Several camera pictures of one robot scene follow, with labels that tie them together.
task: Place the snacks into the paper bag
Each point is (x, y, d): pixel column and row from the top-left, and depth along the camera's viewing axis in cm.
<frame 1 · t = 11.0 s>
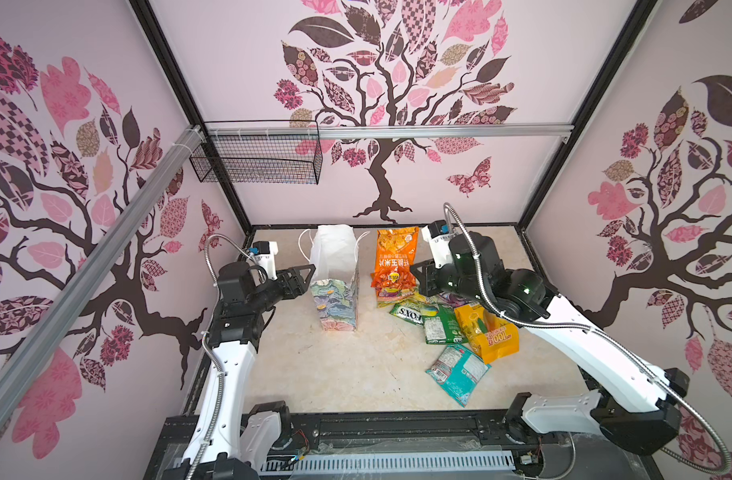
left hand: (309, 273, 74), fingers open
right hand: (411, 263, 65), fingers closed
floral white paper bag: (336, 302, 82), point 16 cm above the table
orange snack packet: (395, 263, 70), point 33 cm above the table
teal Fox's candy packet: (459, 371, 83), point 3 cm above the table
dark green Fox's candy packet: (441, 325, 90), point 5 cm above the table
light green Fox's candy packet: (413, 311, 94), point 4 cm above the table
orange red Fox's candy packet: (390, 295, 98), point 3 cm above the table
yellow snack packet: (489, 335, 86), point 6 cm above the table

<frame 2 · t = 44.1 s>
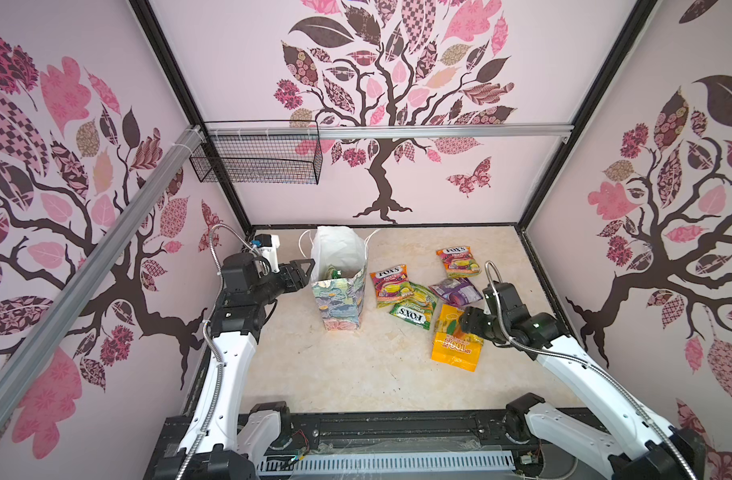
left hand: (308, 267, 74), fingers open
right hand: (466, 316, 80), fingers open
yellow snack packet: (451, 345, 85), point 6 cm above the table
far orange Fox's candy packet: (459, 261, 107), point 4 cm above the table
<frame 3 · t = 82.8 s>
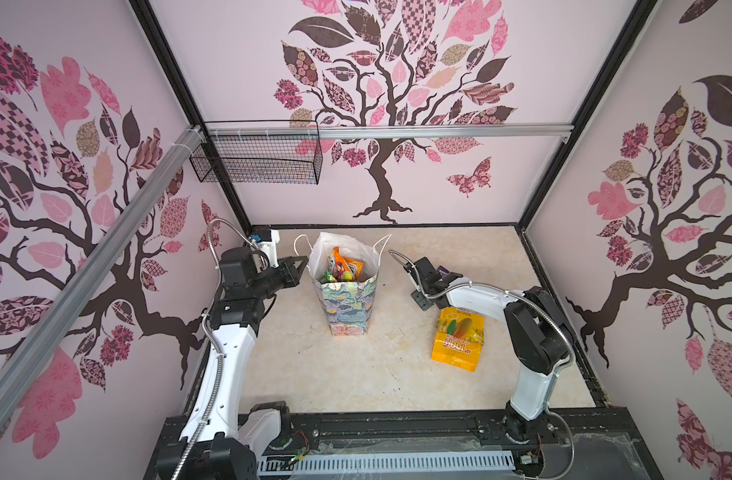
left hand: (309, 263, 74), fingers closed
right hand: (428, 286, 97), fingers open
orange red Fox's candy packet: (332, 260, 85), point 21 cm above the table
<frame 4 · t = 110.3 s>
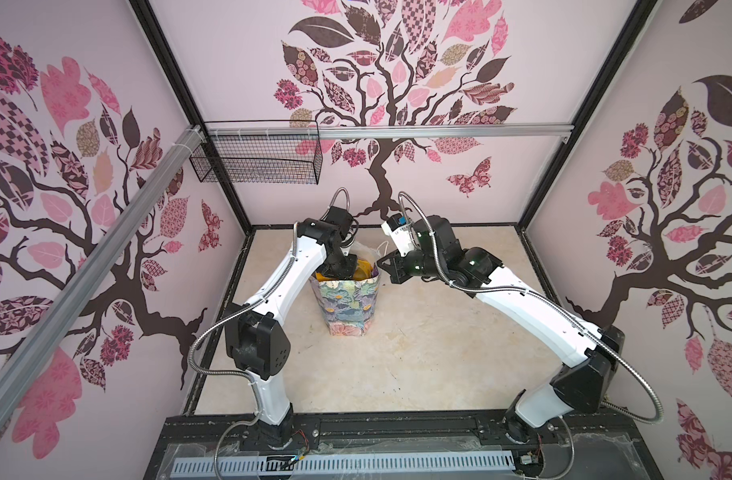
left hand: (343, 277, 83), fingers closed
right hand: (379, 258, 71), fingers closed
yellow snack packet: (363, 272, 85), point 19 cm above the table
